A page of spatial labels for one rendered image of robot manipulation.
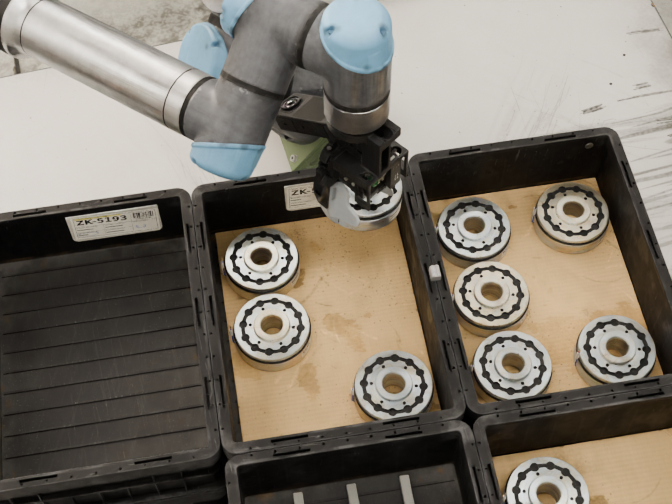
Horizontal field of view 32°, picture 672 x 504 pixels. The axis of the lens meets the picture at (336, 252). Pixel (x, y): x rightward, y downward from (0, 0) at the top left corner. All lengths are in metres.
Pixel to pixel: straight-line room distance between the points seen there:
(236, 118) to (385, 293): 0.45
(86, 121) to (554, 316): 0.85
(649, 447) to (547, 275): 0.28
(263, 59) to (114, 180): 0.71
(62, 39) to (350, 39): 0.37
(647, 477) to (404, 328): 0.37
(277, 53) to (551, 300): 0.58
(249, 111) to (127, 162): 0.69
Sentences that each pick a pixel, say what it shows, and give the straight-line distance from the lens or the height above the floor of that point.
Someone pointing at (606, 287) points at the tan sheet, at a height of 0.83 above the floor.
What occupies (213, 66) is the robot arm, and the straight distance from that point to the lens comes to 1.74.
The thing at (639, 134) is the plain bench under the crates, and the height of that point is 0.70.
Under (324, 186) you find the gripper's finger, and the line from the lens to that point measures 1.43.
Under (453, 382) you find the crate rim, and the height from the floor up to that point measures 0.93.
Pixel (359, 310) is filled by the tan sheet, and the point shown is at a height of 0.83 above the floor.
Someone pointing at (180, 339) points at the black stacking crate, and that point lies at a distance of 1.63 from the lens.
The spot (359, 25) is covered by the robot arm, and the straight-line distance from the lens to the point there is 1.24.
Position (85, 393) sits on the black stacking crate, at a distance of 1.62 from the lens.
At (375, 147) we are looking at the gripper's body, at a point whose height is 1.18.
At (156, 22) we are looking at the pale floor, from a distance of 3.13.
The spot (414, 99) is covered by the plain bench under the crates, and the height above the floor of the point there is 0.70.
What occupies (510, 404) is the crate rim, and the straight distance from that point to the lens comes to 1.47.
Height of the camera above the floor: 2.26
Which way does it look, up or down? 58 degrees down
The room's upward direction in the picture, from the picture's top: 2 degrees counter-clockwise
